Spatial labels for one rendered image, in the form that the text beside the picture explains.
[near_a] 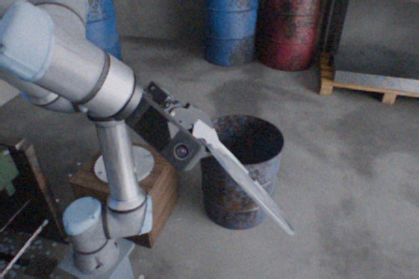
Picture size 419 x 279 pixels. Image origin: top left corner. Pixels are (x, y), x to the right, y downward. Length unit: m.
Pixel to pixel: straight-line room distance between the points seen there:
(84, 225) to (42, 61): 0.68
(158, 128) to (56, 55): 0.15
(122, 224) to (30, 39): 0.72
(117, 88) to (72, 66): 0.06
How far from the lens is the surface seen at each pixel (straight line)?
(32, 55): 0.37
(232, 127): 1.78
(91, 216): 1.00
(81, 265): 1.14
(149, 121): 0.43
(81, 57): 0.39
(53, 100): 0.79
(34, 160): 1.51
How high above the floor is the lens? 1.40
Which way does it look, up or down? 36 degrees down
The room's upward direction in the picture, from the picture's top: straight up
